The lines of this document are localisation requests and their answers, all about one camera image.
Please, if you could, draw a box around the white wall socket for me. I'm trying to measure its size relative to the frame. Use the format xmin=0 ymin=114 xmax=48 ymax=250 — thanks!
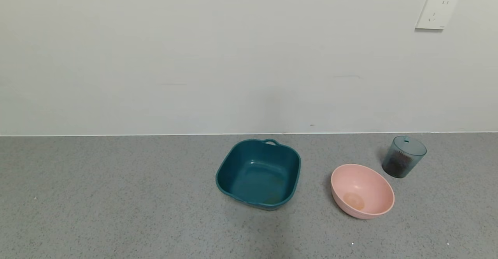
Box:
xmin=415 ymin=0 xmax=460 ymax=31

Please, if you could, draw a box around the pink round bowl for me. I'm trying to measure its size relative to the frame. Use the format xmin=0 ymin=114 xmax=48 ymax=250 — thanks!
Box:
xmin=331 ymin=164 xmax=395 ymax=220

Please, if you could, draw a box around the translucent blue-grey ribbed cup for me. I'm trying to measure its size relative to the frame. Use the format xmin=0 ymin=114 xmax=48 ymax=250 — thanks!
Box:
xmin=382 ymin=136 xmax=427 ymax=179

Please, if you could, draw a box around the teal square plastic basin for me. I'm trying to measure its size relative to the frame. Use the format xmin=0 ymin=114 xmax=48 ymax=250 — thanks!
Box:
xmin=215 ymin=138 xmax=302 ymax=211

